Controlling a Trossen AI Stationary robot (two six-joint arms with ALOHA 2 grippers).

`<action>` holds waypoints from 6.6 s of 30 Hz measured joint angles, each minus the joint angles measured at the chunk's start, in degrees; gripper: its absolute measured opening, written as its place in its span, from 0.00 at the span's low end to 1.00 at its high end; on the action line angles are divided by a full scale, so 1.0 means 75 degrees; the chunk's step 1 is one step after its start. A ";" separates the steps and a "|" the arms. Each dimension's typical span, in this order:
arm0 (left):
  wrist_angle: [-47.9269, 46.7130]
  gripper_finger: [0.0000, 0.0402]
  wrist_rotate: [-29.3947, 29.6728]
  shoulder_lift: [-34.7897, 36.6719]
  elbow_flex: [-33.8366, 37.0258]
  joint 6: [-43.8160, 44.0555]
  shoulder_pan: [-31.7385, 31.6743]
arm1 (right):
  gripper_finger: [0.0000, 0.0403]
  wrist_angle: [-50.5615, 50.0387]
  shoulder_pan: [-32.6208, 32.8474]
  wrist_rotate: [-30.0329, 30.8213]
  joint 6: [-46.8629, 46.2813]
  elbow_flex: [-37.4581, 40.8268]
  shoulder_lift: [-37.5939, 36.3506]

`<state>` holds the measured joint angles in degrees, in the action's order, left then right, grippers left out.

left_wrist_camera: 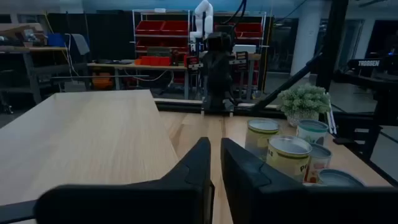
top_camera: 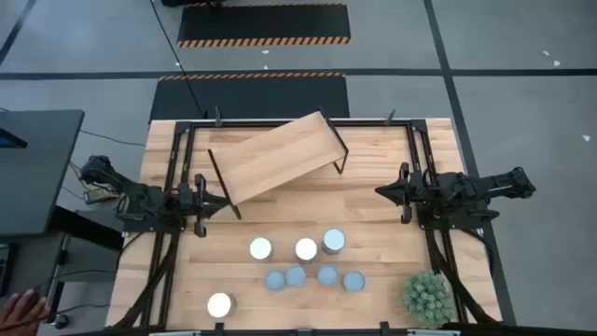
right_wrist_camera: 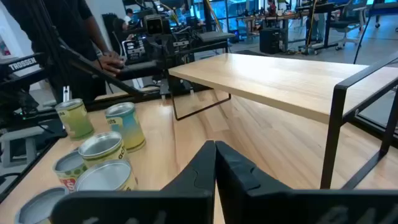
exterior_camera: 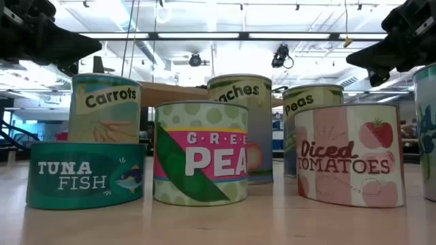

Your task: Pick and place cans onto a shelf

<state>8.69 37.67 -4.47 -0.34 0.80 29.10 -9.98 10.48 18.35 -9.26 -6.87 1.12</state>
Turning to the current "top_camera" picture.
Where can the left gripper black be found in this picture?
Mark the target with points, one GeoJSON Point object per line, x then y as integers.
{"type": "Point", "coordinates": [200, 205]}

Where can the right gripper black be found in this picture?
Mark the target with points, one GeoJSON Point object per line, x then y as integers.
{"type": "Point", "coordinates": [417, 191]}

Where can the tall silver-lidded tin can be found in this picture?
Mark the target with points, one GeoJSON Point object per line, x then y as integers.
{"type": "Point", "coordinates": [306, 249]}
{"type": "Point", "coordinates": [220, 305]}
{"type": "Point", "coordinates": [260, 248]}
{"type": "Point", "coordinates": [333, 241]}

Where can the short teal tin can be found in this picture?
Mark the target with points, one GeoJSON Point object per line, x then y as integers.
{"type": "Point", "coordinates": [275, 280]}

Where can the short grey-lidded tin can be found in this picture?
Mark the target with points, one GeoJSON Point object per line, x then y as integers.
{"type": "Point", "coordinates": [354, 281]}

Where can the short red tin can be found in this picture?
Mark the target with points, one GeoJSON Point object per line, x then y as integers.
{"type": "Point", "coordinates": [328, 275]}

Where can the short green patterned tin can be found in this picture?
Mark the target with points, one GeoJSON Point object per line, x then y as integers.
{"type": "Point", "coordinates": [296, 275]}

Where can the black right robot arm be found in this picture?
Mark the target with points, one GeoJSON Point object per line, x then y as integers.
{"type": "Point", "coordinates": [490, 183]}

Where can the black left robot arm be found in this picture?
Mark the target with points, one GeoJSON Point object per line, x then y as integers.
{"type": "Point", "coordinates": [140, 200]}

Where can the wooden shelf black metal legs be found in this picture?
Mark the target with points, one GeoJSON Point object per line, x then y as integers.
{"type": "Point", "coordinates": [275, 154]}

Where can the black table clamp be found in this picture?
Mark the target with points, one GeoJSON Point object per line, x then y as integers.
{"type": "Point", "coordinates": [217, 116]}
{"type": "Point", "coordinates": [218, 328]}
{"type": "Point", "coordinates": [390, 117]}
{"type": "Point", "coordinates": [384, 327]}

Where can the black hazard-striped floor mat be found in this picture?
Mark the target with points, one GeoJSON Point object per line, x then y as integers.
{"type": "Point", "coordinates": [252, 98]}
{"type": "Point", "coordinates": [263, 21]}

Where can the small green artificial plant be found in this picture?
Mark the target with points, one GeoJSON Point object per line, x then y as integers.
{"type": "Point", "coordinates": [428, 299]}

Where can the black power adapter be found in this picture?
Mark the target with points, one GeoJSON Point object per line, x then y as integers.
{"type": "Point", "coordinates": [95, 198]}

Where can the dark grey desk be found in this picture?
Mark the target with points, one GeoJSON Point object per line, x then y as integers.
{"type": "Point", "coordinates": [37, 172]}

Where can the black round caster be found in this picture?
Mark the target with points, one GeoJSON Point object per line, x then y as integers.
{"type": "Point", "coordinates": [61, 321]}

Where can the screen with blue glow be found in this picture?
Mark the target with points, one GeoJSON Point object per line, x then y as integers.
{"type": "Point", "coordinates": [10, 139]}

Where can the person's hand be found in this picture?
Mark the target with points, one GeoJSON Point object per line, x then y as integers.
{"type": "Point", "coordinates": [21, 312]}

